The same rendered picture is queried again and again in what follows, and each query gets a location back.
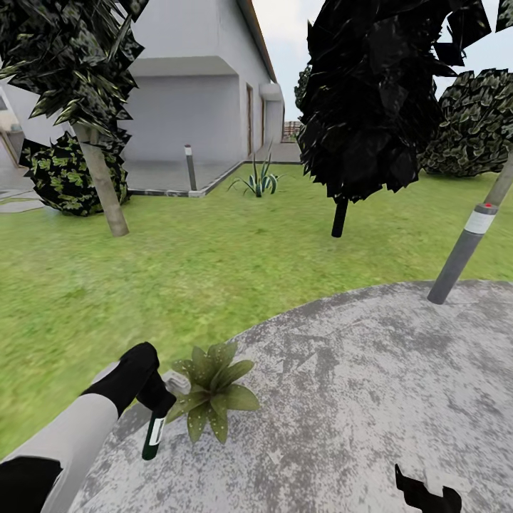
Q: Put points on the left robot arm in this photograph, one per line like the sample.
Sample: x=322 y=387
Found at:
x=44 y=475

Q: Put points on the pot plant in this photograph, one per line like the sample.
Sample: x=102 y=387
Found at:
x=213 y=392

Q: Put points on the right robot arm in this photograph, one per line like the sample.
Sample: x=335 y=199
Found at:
x=436 y=495

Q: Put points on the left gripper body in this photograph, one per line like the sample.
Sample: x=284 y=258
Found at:
x=158 y=400

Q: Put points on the insectifuge atomizer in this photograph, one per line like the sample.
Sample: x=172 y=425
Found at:
x=153 y=437

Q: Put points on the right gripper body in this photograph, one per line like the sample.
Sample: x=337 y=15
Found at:
x=417 y=496

